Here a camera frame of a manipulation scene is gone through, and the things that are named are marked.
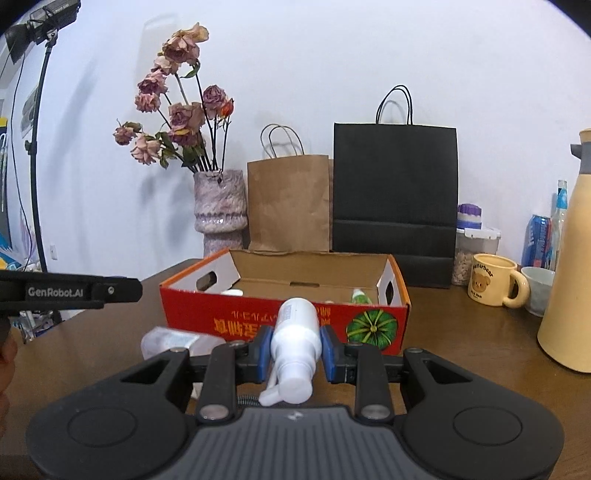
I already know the black paper bag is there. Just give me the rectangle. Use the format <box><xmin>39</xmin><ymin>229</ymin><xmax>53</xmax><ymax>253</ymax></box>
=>
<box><xmin>332</xmin><ymin>85</ymin><xmax>459</xmax><ymax>289</ymax></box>

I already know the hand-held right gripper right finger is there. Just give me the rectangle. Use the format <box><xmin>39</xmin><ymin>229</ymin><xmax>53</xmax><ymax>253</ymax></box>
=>
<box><xmin>320</xmin><ymin>324</ymin><xmax>474</xmax><ymax>424</ymax></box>

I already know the wall picture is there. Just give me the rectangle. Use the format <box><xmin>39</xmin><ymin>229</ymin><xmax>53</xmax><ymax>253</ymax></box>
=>
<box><xmin>21</xmin><ymin>85</ymin><xmax>41</xmax><ymax>139</ymax></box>

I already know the yellow bear mug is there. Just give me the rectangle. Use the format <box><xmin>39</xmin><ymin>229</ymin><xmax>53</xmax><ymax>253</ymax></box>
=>
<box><xmin>467</xmin><ymin>253</ymin><xmax>531</xmax><ymax>309</ymax></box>

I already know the red cardboard box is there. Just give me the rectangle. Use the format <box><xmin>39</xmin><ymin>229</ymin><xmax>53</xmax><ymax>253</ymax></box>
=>
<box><xmin>159</xmin><ymin>248</ymin><xmax>411</xmax><ymax>356</ymax></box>

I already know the blue drink can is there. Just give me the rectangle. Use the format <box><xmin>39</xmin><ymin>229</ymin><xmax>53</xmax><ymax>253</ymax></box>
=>
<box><xmin>522</xmin><ymin>213</ymin><xmax>552</xmax><ymax>269</ymax></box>

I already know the brown paper bag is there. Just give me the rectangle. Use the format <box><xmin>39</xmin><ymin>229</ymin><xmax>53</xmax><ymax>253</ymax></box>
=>
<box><xmin>247</xmin><ymin>124</ymin><xmax>334</xmax><ymax>254</ymax></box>

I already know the white spray bottle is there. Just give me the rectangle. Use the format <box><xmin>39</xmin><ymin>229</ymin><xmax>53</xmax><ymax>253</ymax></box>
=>
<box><xmin>259</xmin><ymin>298</ymin><xmax>322</xmax><ymax>408</ymax></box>

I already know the clear food jar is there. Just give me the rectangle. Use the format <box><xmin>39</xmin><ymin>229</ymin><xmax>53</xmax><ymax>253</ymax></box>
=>
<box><xmin>450</xmin><ymin>226</ymin><xmax>502</xmax><ymax>286</ymax></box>

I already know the dried rose bouquet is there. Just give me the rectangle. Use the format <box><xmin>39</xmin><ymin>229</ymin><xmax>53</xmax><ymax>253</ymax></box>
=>
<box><xmin>113</xmin><ymin>22</ymin><xmax>235</xmax><ymax>174</ymax></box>

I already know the black light stand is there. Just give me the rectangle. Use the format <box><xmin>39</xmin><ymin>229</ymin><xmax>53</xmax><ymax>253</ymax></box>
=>
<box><xmin>25</xmin><ymin>28</ymin><xmax>63</xmax><ymax>326</ymax></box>

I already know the clear bottle blue cap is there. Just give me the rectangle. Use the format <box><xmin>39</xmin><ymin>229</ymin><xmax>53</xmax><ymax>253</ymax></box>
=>
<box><xmin>549</xmin><ymin>180</ymin><xmax>570</xmax><ymax>271</ymax></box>

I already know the yellow thermos jug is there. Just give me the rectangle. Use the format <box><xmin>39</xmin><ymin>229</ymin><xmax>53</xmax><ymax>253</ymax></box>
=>
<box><xmin>537</xmin><ymin>129</ymin><xmax>591</xmax><ymax>374</ymax></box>

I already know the small white cup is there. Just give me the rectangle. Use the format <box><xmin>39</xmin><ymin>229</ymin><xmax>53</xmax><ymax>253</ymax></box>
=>
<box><xmin>521</xmin><ymin>267</ymin><xmax>556</xmax><ymax>318</ymax></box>

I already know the black studio light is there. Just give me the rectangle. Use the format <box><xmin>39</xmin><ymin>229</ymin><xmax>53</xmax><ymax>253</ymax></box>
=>
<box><xmin>4</xmin><ymin>0</ymin><xmax>81</xmax><ymax>65</ymax></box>

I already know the person's left hand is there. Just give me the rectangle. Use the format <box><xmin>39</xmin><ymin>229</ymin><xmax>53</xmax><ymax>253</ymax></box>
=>
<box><xmin>0</xmin><ymin>330</ymin><xmax>18</xmax><ymax>435</ymax></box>

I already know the clear cotton swab box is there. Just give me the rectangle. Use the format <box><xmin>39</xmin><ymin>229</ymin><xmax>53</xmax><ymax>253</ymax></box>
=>
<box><xmin>141</xmin><ymin>326</ymin><xmax>227</xmax><ymax>361</ymax></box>

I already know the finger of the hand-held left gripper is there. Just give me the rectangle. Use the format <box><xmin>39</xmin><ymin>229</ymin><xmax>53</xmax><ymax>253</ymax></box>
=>
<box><xmin>91</xmin><ymin>278</ymin><xmax>143</xmax><ymax>304</ymax></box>

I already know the purple white small container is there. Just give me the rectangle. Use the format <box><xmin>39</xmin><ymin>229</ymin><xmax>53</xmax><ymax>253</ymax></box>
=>
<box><xmin>457</xmin><ymin>203</ymin><xmax>483</xmax><ymax>230</ymax></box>

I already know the pink marbled vase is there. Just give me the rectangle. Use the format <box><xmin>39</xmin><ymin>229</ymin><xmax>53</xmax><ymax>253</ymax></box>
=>
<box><xmin>193</xmin><ymin>169</ymin><xmax>247</xmax><ymax>259</ymax></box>

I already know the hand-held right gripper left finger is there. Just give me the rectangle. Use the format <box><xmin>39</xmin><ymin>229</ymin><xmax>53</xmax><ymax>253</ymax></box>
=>
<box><xmin>119</xmin><ymin>325</ymin><xmax>274</xmax><ymax>424</ymax></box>

